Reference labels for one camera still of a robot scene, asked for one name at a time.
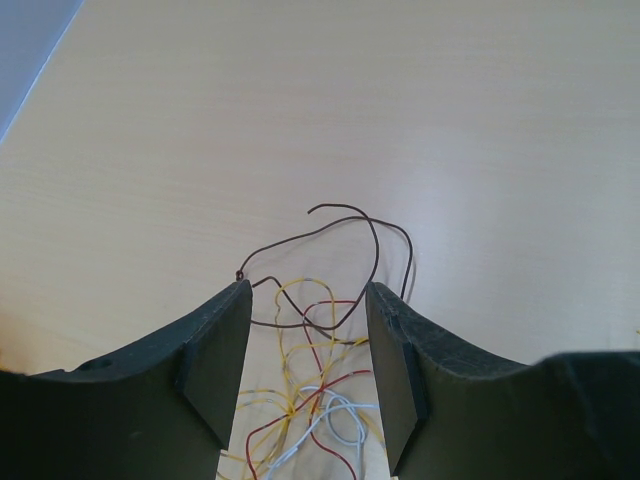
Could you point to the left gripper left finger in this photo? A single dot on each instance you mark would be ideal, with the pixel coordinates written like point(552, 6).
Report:
point(161, 407)

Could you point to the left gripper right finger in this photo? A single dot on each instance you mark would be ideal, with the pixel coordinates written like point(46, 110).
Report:
point(451, 410)

